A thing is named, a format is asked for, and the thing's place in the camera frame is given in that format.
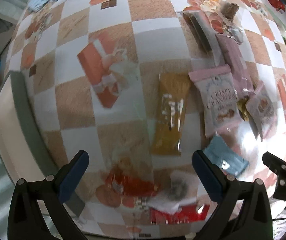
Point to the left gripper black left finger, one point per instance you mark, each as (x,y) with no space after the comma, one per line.
(25,220)

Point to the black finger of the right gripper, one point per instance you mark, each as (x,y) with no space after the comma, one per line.
(274,163)

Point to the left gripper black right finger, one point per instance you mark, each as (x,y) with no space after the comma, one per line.
(243,210)

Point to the small white-pink snack bag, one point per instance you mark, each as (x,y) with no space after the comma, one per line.
(262,110)

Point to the light blue snack packet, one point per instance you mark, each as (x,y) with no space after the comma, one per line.
(224,157)

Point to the red white snack packet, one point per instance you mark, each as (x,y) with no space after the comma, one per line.
(184,215)

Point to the clear bag brown snacks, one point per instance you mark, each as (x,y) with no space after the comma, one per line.
(182,191)

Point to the pink long snack bar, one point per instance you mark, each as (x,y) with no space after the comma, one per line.
(233,57)

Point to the pink crispy cranberry bag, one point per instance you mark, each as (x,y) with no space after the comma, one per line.
(219,98)

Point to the yellow-brown long snack packet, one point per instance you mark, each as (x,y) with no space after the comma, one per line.
(170,114)

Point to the gold foil snack pouch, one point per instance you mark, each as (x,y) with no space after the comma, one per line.
(241,104)

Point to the red snack bag far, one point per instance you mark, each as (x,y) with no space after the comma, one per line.
(278,5)

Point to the brown small snack packet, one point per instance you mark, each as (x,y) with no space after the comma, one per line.
(229,10)

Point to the dark clear-wrapped snack bar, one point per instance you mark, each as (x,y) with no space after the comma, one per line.
(202,29)

